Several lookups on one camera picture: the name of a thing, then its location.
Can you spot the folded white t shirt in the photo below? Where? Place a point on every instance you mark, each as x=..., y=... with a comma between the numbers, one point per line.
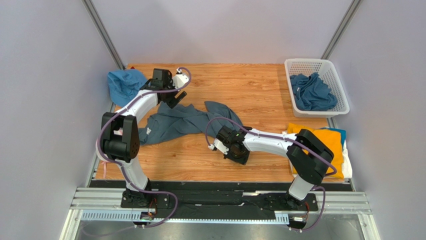
x=346, y=166

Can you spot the blue bucket hat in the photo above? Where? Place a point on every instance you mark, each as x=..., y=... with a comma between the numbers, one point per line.
x=124, y=85

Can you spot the white pink mesh laundry bag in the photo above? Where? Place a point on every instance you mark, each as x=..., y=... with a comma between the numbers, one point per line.
x=104, y=166

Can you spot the white plastic basket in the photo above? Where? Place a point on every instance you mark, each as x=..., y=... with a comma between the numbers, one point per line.
x=326, y=72

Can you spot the grey-blue t shirt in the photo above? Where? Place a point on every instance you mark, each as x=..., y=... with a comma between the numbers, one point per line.
x=172, y=123
x=311, y=93

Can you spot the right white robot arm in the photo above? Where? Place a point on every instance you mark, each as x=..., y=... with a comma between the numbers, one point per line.
x=310, y=157

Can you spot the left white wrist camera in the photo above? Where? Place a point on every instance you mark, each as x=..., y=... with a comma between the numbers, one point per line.
x=181, y=78

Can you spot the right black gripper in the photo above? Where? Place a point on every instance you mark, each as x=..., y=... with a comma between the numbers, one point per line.
x=242, y=157

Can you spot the left aluminium corner post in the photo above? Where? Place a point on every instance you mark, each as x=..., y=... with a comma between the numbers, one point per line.
x=96, y=18

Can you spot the aluminium frame rail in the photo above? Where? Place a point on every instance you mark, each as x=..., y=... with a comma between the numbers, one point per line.
x=87, y=206

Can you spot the right aluminium corner post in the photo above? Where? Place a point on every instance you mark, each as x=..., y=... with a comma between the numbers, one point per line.
x=341, y=28

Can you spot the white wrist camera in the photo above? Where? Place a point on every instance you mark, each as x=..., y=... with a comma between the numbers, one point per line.
x=181, y=78
x=217, y=145

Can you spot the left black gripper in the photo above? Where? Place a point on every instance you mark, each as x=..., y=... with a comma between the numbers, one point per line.
x=172, y=101

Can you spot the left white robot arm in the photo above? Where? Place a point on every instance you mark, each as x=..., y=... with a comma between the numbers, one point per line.
x=118, y=141

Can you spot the folded teal t shirt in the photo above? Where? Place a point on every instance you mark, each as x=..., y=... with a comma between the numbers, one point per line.
x=343, y=134

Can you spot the grey-blue t shirt in basket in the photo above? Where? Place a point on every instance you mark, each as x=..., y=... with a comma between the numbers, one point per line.
x=311, y=93

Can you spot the folded yellow t shirt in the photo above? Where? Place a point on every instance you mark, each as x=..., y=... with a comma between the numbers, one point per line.
x=331, y=139

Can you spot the aluminium corner post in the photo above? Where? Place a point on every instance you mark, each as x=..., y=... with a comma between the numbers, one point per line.
x=341, y=28
x=96, y=18

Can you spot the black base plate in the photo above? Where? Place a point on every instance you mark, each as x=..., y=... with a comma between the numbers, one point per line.
x=214, y=200

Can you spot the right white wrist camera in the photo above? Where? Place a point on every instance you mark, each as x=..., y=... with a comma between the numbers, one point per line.
x=217, y=145

